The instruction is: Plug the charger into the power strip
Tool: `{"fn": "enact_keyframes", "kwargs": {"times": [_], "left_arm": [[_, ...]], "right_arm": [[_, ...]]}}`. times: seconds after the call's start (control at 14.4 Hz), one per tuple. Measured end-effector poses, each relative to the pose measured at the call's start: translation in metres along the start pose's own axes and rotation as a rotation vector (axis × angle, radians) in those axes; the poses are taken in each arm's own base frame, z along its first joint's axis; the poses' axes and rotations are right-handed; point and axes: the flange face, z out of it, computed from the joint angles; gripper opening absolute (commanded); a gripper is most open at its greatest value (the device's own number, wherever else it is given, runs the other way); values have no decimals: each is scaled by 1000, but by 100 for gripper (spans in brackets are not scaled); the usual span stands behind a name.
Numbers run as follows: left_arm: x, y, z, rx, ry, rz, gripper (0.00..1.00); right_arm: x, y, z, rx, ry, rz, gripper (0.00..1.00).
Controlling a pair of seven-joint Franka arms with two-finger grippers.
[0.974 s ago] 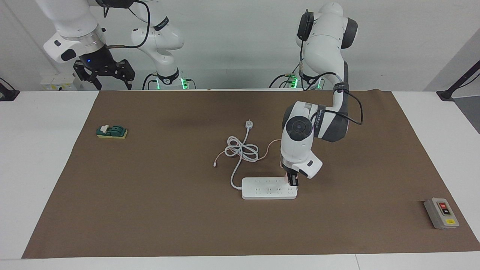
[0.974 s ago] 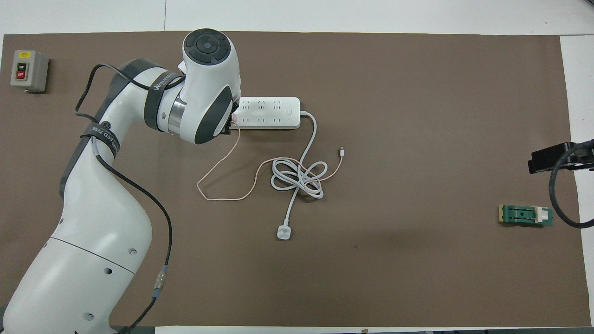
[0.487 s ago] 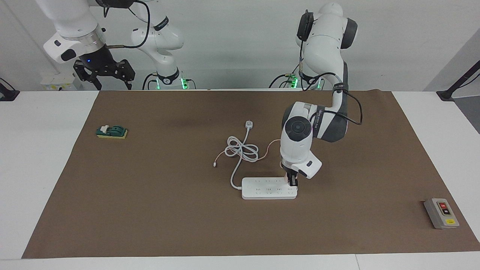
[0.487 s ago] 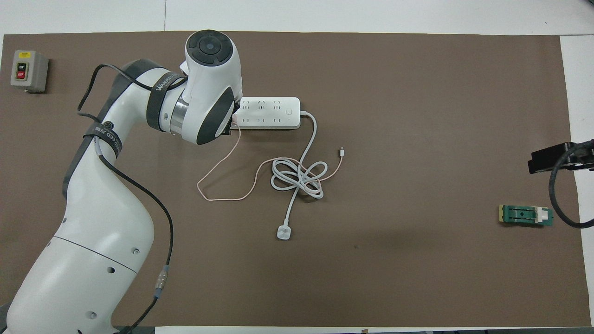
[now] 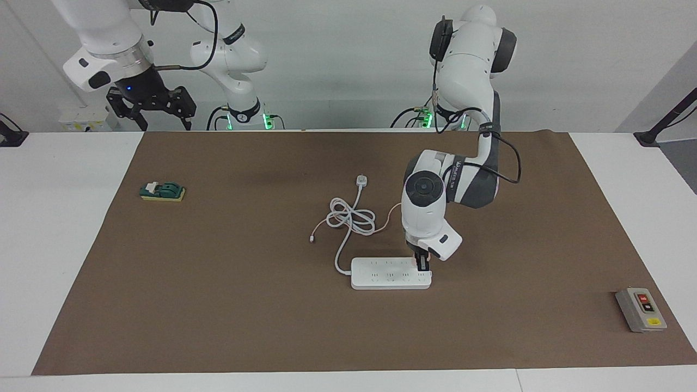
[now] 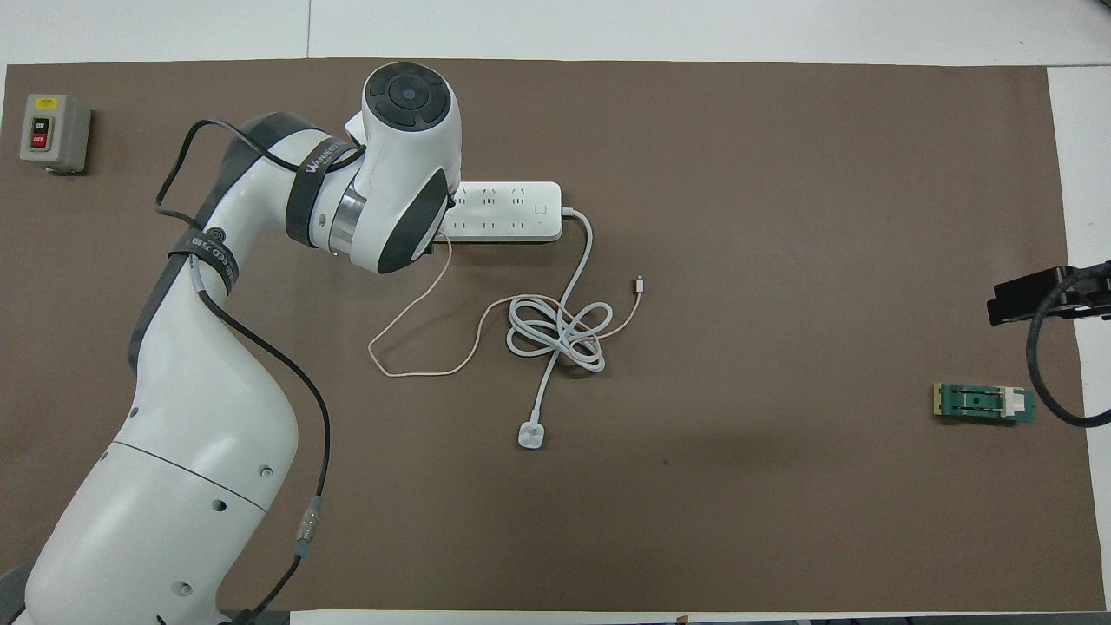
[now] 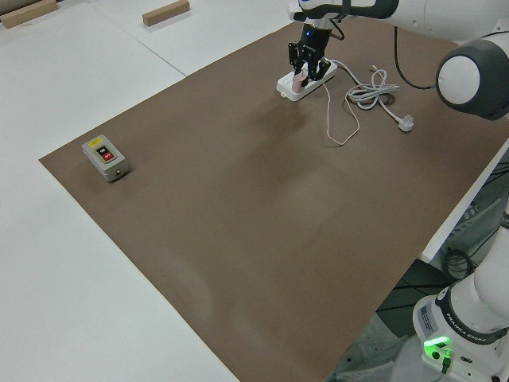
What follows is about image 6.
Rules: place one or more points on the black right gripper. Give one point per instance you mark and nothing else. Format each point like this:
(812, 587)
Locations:
(1094, 295)

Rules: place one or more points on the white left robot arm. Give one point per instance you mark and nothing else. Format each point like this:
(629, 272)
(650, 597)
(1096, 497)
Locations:
(191, 417)

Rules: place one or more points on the white power strip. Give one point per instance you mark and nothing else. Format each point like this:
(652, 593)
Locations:
(512, 213)

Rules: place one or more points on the brown table mat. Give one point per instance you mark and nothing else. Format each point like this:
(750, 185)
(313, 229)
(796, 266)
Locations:
(694, 486)

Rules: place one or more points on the green knife switch yellow base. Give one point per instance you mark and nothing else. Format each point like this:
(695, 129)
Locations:
(976, 404)

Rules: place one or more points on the grey on off switch box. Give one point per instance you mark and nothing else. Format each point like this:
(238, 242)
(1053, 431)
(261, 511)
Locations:
(52, 130)

